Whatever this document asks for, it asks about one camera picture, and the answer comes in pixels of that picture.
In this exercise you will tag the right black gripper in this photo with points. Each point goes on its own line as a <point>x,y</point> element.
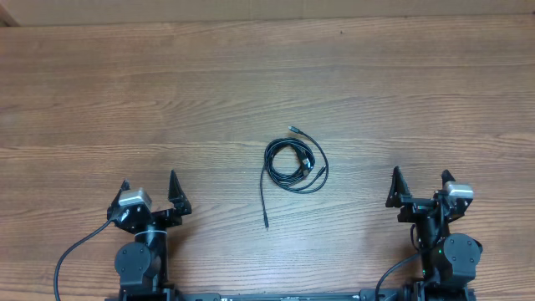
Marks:
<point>414,207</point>

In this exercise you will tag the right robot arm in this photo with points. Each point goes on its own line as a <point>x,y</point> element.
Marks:
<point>448,260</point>

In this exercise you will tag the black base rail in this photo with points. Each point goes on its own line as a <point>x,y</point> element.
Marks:
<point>288,297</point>

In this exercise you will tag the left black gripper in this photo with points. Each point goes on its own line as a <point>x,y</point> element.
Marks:
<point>171,216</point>

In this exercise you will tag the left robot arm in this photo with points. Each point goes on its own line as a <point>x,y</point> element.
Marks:
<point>142,265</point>

